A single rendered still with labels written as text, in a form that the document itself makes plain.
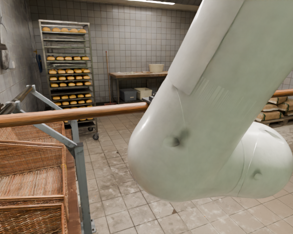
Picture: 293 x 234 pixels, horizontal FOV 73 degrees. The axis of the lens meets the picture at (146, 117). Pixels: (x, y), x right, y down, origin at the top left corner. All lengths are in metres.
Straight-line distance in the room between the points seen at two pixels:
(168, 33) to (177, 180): 6.08
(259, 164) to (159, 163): 0.12
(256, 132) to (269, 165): 0.04
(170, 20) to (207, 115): 6.15
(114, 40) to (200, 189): 5.51
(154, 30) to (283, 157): 5.84
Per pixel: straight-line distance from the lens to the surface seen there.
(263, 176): 0.28
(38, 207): 1.00
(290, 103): 4.90
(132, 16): 5.86
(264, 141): 0.28
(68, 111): 0.54
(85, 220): 1.19
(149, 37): 5.97
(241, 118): 0.17
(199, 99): 0.16
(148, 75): 5.04
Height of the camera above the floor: 1.34
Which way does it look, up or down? 17 degrees down
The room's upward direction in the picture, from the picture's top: straight up
